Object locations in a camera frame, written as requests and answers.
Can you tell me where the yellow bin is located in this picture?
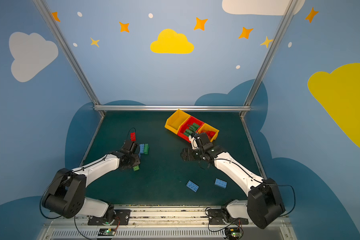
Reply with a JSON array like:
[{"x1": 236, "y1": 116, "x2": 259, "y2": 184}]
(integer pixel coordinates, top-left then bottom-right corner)
[
  {"x1": 165, "y1": 110, "x2": 191, "y2": 135},
  {"x1": 198, "y1": 123, "x2": 219, "y2": 142}
]

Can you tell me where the yellow bin near right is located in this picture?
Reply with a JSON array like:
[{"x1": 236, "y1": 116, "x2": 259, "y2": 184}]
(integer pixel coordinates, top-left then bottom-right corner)
[{"x1": 198, "y1": 123, "x2": 219, "y2": 142}]

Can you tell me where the green lego brick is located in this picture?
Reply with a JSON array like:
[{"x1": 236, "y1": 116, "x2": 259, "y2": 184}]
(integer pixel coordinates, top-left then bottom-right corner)
[
  {"x1": 184, "y1": 129, "x2": 193, "y2": 137},
  {"x1": 143, "y1": 144, "x2": 149, "y2": 155},
  {"x1": 189, "y1": 123, "x2": 200, "y2": 133}
]

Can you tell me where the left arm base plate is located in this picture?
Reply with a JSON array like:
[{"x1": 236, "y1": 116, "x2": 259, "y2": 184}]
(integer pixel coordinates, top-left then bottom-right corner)
[{"x1": 88, "y1": 209, "x2": 131, "y2": 227}]

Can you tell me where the light blue lego brick front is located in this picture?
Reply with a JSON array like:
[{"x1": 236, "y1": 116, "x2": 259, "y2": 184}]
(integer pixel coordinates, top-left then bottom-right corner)
[{"x1": 186, "y1": 181, "x2": 199, "y2": 193}]

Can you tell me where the red middle bin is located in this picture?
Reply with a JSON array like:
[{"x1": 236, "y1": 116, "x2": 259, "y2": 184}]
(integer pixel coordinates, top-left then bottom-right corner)
[{"x1": 177, "y1": 116, "x2": 205, "y2": 143}]

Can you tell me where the aluminium back frame rail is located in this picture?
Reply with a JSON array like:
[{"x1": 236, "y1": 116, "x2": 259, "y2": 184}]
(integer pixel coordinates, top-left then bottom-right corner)
[{"x1": 94, "y1": 105, "x2": 251, "y2": 112}]

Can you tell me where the aluminium left corner post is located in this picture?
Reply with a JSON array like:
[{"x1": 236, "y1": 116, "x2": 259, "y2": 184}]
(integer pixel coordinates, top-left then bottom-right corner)
[{"x1": 33, "y1": 0, "x2": 101, "y2": 107}]

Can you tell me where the yellow bin far left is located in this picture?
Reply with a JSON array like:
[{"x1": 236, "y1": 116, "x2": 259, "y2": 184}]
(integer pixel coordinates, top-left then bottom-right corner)
[{"x1": 165, "y1": 110, "x2": 191, "y2": 135}]

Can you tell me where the aluminium corner post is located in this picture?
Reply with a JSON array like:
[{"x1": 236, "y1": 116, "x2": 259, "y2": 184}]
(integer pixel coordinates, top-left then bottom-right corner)
[
  {"x1": 33, "y1": 0, "x2": 101, "y2": 107},
  {"x1": 240, "y1": 0, "x2": 299, "y2": 120}
]

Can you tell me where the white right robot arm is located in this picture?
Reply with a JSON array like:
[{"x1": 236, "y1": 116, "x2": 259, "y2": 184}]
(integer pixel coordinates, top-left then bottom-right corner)
[{"x1": 181, "y1": 133, "x2": 286, "y2": 229}]

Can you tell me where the aluminium right corner post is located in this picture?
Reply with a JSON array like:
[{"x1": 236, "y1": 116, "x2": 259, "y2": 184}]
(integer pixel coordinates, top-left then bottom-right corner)
[{"x1": 240, "y1": 0, "x2": 299, "y2": 120}]

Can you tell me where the green circuit board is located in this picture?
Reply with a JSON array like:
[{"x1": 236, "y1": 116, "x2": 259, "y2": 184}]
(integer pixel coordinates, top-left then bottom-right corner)
[
  {"x1": 224, "y1": 227, "x2": 243, "y2": 240},
  {"x1": 98, "y1": 229, "x2": 117, "y2": 237}
]

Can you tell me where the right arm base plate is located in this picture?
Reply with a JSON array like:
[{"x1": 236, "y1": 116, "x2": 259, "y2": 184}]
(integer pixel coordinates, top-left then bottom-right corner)
[{"x1": 205, "y1": 208, "x2": 249, "y2": 226}]

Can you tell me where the green circuit board left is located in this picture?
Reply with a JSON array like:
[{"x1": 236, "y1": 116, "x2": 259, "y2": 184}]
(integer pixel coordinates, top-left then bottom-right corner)
[{"x1": 98, "y1": 229, "x2": 117, "y2": 237}]

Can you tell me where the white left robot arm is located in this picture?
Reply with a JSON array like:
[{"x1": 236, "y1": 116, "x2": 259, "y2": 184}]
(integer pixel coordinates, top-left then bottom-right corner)
[{"x1": 40, "y1": 140, "x2": 140, "y2": 225}]

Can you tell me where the green circuit board right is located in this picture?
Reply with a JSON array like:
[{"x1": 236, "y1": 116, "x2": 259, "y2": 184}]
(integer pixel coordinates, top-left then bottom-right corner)
[{"x1": 224, "y1": 227, "x2": 243, "y2": 240}]

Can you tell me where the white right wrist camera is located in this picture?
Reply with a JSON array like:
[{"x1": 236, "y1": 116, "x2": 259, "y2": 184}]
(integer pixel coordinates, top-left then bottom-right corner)
[{"x1": 189, "y1": 133, "x2": 199, "y2": 150}]

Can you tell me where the front aluminium rail bed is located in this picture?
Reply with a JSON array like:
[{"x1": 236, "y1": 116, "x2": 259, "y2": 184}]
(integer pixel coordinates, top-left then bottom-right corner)
[{"x1": 37, "y1": 206, "x2": 297, "y2": 240}]

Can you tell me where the red lego brick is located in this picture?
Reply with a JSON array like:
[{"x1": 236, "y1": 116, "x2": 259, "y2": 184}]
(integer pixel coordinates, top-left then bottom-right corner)
[{"x1": 130, "y1": 132, "x2": 136, "y2": 142}]

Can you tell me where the light blue lego brick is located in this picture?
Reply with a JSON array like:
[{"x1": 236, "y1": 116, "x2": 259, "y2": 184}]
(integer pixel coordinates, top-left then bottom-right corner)
[
  {"x1": 215, "y1": 179, "x2": 227, "y2": 189},
  {"x1": 139, "y1": 144, "x2": 145, "y2": 154},
  {"x1": 186, "y1": 181, "x2": 199, "y2": 193}
]

